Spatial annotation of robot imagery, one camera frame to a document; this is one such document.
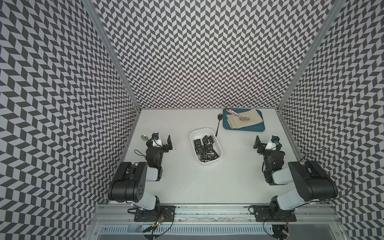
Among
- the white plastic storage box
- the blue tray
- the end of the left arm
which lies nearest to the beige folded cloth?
the blue tray

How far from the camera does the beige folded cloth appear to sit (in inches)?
43.0

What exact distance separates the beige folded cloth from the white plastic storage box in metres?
0.17

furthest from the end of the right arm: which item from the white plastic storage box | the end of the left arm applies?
the end of the left arm

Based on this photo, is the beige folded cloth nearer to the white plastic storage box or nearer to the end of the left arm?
the white plastic storage box

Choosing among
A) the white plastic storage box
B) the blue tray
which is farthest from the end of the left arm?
the blue tray

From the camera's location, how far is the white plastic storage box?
0.89 meters
